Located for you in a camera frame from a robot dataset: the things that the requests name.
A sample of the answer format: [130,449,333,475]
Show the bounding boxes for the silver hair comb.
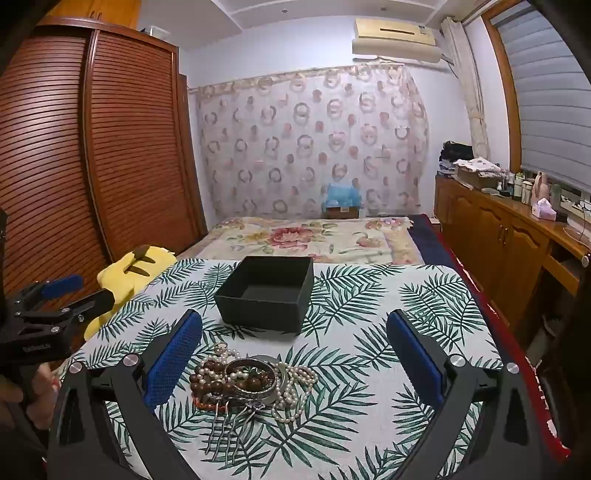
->
[205,399,269,460]

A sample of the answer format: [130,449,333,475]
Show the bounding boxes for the beige tied curtain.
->
[441,16,490,160]

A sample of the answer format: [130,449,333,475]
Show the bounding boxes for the wooden overhead cabinet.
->
[39,0,141,29]

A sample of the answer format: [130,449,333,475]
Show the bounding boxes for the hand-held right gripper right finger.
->
[385,309,555,480]

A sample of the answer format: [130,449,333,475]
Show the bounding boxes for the brown wooden bead bracelet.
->
[189,357,278,408]

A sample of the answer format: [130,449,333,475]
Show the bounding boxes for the black square storage box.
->
[213,256,315,334]

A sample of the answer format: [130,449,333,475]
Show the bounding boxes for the blue plastic bag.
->
[323,182,361,208]

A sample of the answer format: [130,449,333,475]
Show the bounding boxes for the cardboard box with floral cloth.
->
[452,157,502,190]

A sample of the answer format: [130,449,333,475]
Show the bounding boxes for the cream wall air conditioner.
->
[352,17,441,63]

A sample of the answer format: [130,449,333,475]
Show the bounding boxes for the pink figurine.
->
[531,172,550,204]

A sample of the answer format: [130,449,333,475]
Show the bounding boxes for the white pearl necklace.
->
[203,346,319,423]

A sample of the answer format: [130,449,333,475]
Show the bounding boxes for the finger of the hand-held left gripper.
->
[14,274,85,319]
[18,293,115,333]

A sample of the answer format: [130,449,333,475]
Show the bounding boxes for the red braided cord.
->
[194,399,232,414]

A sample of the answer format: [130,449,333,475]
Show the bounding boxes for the white power strip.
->
[558,196,591,217]

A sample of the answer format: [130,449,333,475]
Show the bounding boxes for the pale green jade bangle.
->
[224,357,281,403]

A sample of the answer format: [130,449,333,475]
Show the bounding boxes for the circle print hanging cloth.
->
[194,65,430,220]

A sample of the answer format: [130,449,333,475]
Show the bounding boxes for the leaf print tablecloth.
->
[60,258,504,480]

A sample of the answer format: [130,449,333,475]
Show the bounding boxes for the person's left hand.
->
[0,364,58,432]

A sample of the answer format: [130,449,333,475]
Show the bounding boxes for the grey window blind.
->
[496,7,591,190]

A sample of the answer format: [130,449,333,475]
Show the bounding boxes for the floral bed blanket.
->
[178,215,421,266]

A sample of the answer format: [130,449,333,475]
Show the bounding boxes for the wooden sideboard cabinet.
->
[434,175,591,333]

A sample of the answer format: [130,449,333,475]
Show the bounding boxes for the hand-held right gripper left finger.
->
[46,309,204,480]

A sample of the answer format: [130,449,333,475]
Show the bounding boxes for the stack of dark clothes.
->
[438,141,474,174]

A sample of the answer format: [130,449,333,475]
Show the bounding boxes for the wooden louvered wardrobe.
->
[0,18,208,296]

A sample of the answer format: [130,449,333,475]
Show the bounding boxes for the yellow plush toy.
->
[85,244,178,335]

